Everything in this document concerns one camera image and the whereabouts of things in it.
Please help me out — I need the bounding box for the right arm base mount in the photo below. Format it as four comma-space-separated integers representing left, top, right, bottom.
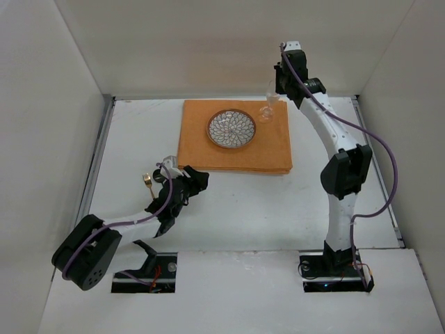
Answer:
298, 244, 375, 293

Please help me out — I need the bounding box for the clear wine glass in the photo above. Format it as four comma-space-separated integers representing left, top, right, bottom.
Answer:
259, 80, 280, 123

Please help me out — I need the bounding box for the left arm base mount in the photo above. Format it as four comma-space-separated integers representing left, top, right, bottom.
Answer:
111, 240, 178, 294

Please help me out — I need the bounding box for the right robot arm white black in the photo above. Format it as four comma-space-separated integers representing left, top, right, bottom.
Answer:
274, 44, 373, 268

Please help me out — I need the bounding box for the black slotted spoon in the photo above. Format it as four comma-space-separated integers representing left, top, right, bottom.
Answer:
152, 168, 165, 184

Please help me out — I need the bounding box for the orange cloth placemat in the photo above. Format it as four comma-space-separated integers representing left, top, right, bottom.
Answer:
177, 100, 293, 175

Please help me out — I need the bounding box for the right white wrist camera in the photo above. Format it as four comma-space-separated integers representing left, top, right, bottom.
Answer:
283, 40, 302, 53

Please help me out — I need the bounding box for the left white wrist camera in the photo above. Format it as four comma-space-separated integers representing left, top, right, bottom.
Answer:
162, 155, 182, 178

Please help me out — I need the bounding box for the gold fork black handle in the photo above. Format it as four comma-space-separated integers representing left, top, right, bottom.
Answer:
142, 173, 156, 199

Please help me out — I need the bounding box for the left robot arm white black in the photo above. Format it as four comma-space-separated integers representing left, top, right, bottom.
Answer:
51, 159, 209, 291

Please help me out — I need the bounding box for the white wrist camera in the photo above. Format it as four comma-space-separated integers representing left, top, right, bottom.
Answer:
283, 40, 302, 53
162, 155, 182, 178

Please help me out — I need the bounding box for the patterned ceramic plate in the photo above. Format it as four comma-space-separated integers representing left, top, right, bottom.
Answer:
207, 109, 257, 149

